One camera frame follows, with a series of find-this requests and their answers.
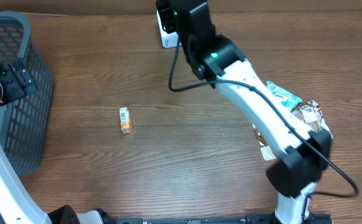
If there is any small orange carton box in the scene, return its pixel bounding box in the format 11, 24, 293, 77
119, 107, 132, 134

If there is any teal snack packet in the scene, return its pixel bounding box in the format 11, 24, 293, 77
266, 81, 302, 111

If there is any cream brown snack pouch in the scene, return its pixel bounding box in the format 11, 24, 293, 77
252, 100, 330, 161

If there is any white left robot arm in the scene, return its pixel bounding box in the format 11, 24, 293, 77
0, 58, 103, 224

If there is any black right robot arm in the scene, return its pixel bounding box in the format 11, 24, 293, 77
156, 0, 333, 223

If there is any white barcode scanner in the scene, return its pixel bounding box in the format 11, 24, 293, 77
156, 11, 178, 49

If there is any grey plastic mesh basket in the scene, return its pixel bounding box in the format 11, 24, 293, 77
0, 11, 55, 175

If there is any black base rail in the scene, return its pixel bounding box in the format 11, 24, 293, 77
112, 213, 333, 224

